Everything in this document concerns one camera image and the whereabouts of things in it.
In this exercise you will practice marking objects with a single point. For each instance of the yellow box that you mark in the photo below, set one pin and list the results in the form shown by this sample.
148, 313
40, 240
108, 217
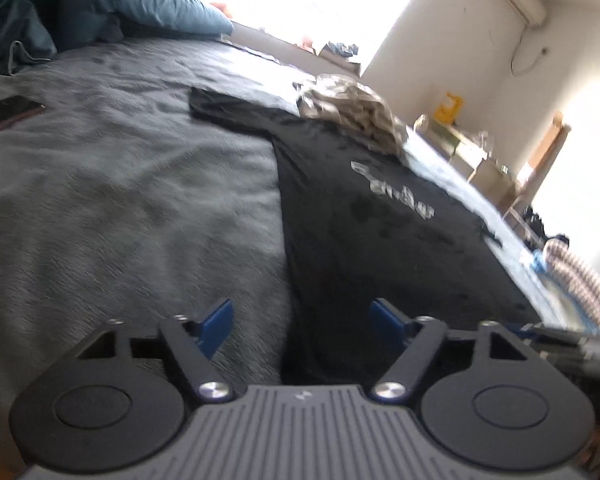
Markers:
449, 107

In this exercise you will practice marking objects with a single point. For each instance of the white folded cloth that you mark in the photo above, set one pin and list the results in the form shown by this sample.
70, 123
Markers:
572, 310

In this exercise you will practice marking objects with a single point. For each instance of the blue folded cloth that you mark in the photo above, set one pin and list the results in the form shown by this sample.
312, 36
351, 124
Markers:
534, 262

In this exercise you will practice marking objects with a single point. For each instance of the cream desk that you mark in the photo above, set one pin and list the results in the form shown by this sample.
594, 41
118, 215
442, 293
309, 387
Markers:
472, 160

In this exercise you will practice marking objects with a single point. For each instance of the wooden frame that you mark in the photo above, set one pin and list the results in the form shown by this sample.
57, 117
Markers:
545, 165

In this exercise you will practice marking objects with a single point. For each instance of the beige crumpled garment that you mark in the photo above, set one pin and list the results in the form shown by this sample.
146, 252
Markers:
350, 105

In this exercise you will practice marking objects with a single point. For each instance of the dark smartphone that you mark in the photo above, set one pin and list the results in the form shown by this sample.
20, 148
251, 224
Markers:
7, 112

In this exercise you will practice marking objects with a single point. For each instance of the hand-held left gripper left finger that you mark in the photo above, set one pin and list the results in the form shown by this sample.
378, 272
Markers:
215, 322

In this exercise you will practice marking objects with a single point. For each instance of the bright window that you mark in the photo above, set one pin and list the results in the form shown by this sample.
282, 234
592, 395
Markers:
305, 0

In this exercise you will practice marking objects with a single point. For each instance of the teal duvet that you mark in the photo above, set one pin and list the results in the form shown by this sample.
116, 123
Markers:
130, 0

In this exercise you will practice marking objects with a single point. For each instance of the pair of dark sneakers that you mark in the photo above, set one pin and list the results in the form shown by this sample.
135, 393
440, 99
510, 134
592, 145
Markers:
342, 50

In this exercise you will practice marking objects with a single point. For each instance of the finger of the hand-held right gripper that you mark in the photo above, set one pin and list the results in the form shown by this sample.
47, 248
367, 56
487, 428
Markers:
550, 332
585, 360

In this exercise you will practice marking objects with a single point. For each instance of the black bags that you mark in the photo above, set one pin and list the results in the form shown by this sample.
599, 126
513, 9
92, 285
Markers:
545, 225

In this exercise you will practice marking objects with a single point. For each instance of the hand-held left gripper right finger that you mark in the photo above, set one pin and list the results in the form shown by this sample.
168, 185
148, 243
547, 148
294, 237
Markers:
387, 317

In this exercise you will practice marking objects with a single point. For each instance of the orange object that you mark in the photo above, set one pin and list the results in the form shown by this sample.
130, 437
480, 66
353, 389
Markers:
221, 8

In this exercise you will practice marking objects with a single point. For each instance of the striped woolly blanket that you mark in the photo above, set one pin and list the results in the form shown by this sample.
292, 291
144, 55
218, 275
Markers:
580, 280

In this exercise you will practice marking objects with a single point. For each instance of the black printed t-shirt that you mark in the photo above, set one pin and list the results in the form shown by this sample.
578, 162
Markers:
380, 240

